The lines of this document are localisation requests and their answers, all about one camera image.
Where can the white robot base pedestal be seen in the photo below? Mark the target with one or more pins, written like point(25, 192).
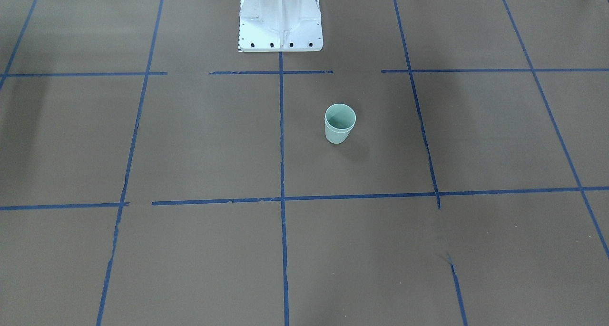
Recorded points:
point(280, 25)

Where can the mint green cup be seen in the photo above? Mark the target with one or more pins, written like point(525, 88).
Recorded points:
point(340, 117)
point(337, 133)

